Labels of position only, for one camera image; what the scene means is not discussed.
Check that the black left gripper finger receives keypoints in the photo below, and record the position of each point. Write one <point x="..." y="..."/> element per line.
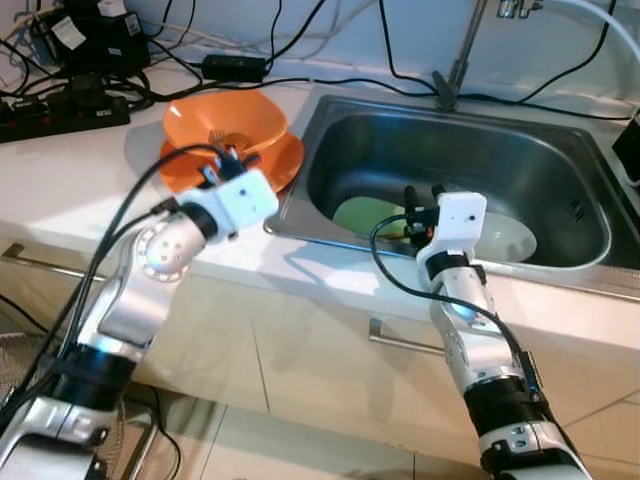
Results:
<point x="250" y="154"/>
<point x="223" y="157"/>

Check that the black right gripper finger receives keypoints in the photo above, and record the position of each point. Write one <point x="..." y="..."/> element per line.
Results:
<point x="411" y="198"/>
<point x="438" y="191"/>

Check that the orange plastic bowl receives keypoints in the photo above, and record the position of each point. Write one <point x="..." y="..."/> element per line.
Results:
<point x="200" y="115"/>

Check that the green plate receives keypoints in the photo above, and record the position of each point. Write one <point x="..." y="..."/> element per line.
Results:
<point x="365" y="215"/>

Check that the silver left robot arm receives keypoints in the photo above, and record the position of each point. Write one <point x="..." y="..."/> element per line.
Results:
<point x="130" y="300"/>

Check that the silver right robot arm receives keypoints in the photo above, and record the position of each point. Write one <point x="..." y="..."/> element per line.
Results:
<point x="470" y="330"/>

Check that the beige kitchen cabinet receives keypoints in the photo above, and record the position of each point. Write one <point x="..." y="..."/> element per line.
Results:
<point x="300" y="380"/>

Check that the orange plastic plate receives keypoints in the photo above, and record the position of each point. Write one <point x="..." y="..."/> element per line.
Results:
<point x="285" y="165"/>

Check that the stainless steel sink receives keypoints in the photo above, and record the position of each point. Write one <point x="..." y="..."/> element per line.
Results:
<point x="480" y="150"/>

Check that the white bowl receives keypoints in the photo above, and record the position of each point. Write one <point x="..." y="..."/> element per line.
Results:
<point x="510" y="240"/>

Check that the small flat black adapter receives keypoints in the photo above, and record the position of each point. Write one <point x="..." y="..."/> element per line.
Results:
<point x="235" y="68"/>

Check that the metal sink faucet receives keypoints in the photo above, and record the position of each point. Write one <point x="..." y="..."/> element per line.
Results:
<point x="462" y="55"/>

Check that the black power strip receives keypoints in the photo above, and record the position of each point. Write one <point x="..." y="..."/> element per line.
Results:
<point x="70" y="115"/>

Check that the black appliance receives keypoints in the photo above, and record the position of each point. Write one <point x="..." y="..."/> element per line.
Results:
<point x="628" y="150"/>

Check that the large black power adapter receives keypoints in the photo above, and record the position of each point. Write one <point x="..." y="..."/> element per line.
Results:
<point x="100" y="45"/>

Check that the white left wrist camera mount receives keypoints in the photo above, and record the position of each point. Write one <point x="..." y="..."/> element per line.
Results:
<point x="245" y="200"/>

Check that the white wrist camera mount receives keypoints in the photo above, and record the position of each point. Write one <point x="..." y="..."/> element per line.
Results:
<point x="245" y="200"/>
<point x="460" y="218"/>

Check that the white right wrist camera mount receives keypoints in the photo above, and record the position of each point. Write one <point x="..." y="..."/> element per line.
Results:
<point x="460" y="218"/>

